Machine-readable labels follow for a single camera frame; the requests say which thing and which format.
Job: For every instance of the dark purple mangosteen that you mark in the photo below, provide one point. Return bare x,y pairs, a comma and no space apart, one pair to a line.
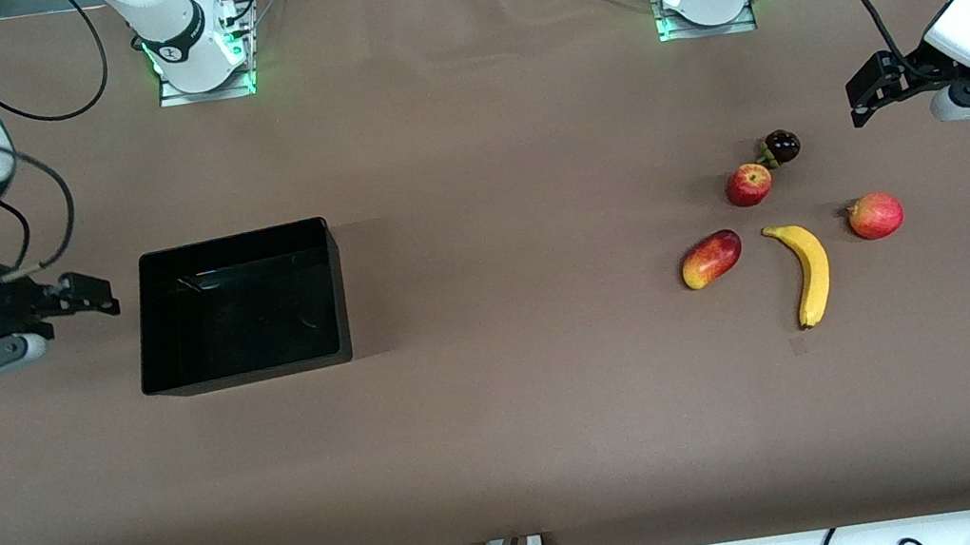
781,144

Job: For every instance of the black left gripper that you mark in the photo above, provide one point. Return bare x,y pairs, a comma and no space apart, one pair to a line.
909,69

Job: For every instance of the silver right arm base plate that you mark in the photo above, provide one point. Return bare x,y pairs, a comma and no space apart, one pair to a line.
208,94

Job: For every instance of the yellow banana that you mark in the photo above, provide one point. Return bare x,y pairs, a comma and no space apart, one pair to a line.
812,262

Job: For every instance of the red-yellow mango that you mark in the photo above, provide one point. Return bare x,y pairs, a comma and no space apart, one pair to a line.
712,260

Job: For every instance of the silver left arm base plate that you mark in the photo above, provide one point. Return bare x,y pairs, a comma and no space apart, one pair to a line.
708,30

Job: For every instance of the black plastic box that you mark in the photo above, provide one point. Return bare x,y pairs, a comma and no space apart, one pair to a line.
241,309

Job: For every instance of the red-yellow apple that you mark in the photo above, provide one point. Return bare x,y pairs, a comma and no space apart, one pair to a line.
749,185

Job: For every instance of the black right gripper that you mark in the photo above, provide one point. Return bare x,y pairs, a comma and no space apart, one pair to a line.
11,301

